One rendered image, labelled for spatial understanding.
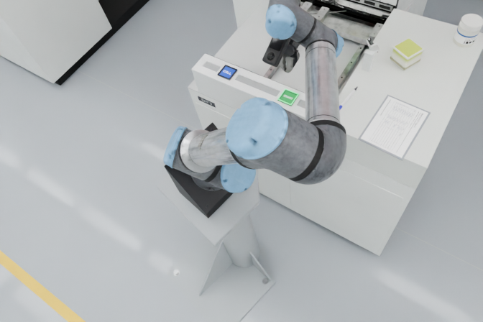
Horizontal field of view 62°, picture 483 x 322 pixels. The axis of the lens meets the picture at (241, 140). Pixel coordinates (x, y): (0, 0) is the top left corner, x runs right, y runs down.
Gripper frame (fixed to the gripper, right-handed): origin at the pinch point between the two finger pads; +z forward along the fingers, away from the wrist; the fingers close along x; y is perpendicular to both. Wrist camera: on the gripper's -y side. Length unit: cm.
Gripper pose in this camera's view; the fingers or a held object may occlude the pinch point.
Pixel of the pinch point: (285, 70)
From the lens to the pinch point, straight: 131.6
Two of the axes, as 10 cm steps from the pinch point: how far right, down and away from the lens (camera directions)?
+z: 1.2, 5.4, 8.3
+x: -8.3, -4.0, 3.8
